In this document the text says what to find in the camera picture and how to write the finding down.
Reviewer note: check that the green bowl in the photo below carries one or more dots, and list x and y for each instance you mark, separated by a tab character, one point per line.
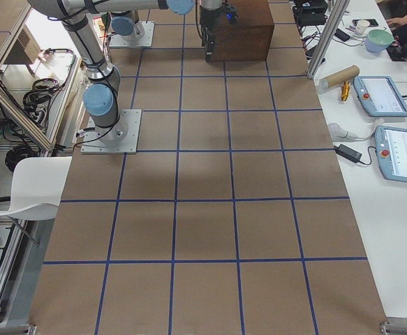
378	40

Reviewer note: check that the aluminium frame post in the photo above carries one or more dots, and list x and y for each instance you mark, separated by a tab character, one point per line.
332	24

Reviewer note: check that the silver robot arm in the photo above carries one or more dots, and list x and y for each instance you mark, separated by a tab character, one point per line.
100	99
127	25

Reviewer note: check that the black power adapter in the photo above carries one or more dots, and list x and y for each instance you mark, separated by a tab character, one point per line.
348	153

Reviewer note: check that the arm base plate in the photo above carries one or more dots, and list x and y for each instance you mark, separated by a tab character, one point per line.
123	138
117	42

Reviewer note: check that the teach pendant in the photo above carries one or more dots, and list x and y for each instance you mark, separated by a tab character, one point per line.
379	96
391	151

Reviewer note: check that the white paper cup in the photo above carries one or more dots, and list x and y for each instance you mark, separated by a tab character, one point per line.
360	30

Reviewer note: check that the lower teach pendant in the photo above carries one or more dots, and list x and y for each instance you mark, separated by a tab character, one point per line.
391	151

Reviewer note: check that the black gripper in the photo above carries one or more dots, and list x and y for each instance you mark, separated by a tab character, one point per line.
209	19

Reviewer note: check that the dark brown wooden cabinet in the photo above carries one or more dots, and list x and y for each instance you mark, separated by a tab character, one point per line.
247	40

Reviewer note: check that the upper teach pendant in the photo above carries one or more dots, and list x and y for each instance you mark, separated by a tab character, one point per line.
379	96

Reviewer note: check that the white chair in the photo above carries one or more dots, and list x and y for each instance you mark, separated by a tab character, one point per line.
36	189

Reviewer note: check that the cardboard tube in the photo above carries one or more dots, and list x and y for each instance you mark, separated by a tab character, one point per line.
339	77

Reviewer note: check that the black phone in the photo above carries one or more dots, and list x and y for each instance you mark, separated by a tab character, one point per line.
365	22

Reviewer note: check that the white light bulb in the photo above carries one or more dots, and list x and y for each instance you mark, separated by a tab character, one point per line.
338	134

